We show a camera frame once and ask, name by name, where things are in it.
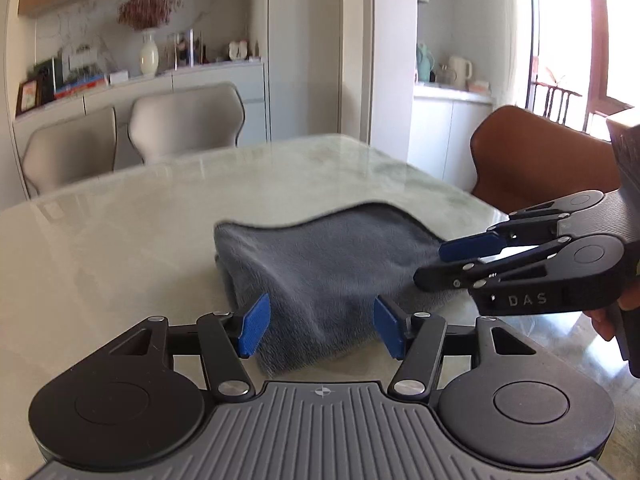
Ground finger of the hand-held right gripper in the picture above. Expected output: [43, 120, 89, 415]
[438, 191, 607, 264]
[414, 238, 571, 293]

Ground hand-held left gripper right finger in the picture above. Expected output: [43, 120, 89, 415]
[374, 295, 536, 404]

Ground clear glass jar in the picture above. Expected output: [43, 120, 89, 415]
[172, 30, 195, 69]

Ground stack of books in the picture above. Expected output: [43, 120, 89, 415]
[52, 75, 109, 100]

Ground brown leather chair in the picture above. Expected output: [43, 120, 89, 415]
[470, 105, 624, 217]

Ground white sideboard cabinet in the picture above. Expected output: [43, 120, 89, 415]
[12, 57, 271, 201]

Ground white electric kettle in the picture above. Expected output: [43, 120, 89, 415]
[447, 56, 474, 92]

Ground white counter cabinet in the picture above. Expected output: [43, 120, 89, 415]
[412, 82, 496, 194]

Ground beige dining chair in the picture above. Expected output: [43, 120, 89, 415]
[127, 81, 246, 165]
[22, 106, 119, 199]

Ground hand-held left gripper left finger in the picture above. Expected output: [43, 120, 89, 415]
[116, 293, 272, 404]

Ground green jug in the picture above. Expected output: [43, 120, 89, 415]
[416, 42, 435, 83]

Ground blue and grey towel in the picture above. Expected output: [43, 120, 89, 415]
[214, 201, 507, 379]

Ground black balcony railing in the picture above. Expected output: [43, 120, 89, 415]
[530, 80, 584, 124]

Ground white ceramic vase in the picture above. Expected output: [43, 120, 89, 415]
[139, 30, 160, 78]

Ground wooden picture frame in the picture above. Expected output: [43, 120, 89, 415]
[16, 80, 40, 115]

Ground person's right hand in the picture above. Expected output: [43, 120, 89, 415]
[585, 306, 622, 342]

